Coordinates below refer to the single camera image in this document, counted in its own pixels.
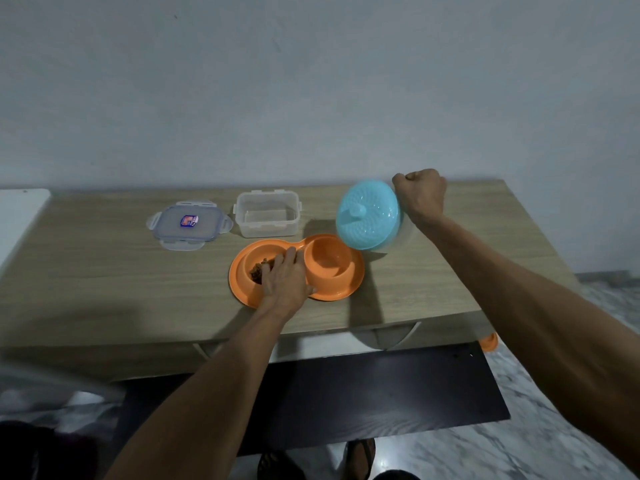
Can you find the person's left hand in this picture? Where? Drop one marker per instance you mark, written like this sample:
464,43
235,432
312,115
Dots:
284,289

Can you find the person's right hand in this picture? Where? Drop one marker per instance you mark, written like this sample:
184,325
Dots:
424,197

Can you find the person's left thumb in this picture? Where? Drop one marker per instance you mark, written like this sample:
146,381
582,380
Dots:
310,291

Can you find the person's right fingers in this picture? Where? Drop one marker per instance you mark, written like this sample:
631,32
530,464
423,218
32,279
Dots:
420,174

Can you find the orange double pet bowl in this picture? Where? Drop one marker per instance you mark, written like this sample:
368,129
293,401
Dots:
330,264

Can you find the clear jar with blue lid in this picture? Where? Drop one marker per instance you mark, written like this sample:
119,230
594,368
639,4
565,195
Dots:
367,214

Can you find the person's right forearm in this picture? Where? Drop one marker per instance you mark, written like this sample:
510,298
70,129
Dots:
525,314

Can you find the person's left forearm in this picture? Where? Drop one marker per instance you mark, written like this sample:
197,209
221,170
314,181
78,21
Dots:
210,399

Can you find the brown pet food kibble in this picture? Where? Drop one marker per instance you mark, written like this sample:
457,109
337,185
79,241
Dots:
257,272

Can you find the clear plastic food container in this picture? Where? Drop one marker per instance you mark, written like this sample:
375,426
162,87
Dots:
267,214

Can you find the black under-table shelf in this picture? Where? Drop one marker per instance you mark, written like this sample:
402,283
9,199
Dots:
380,389

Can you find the clear container lid with clips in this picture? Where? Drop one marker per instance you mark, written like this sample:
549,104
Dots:
189,224

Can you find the black sandal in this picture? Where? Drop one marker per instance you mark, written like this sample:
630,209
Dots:
280,467
361,457

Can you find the small orange object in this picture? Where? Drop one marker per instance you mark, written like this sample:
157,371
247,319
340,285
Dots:
489,342

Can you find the white cloth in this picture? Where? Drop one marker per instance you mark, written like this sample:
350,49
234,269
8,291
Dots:
45,387

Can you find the person's dark clothing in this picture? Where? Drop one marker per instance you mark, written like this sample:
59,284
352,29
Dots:
45,452

